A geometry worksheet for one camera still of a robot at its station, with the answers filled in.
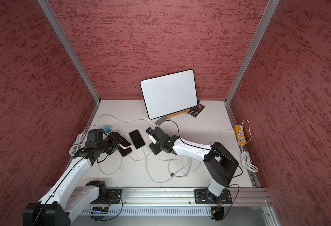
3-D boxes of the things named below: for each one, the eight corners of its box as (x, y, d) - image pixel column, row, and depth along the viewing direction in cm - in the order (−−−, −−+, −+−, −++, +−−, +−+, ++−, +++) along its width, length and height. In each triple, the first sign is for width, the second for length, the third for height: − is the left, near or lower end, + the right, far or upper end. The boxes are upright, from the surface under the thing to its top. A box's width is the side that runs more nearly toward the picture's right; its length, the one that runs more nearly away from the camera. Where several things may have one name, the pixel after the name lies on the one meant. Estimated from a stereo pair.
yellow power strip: (238, 145, 97) (240, 142, 93) (232, 126, 107) (234, 123, 103) (246, 145, 97) (248, 142, 93) (239, 126, 107) (241, 123, 103)
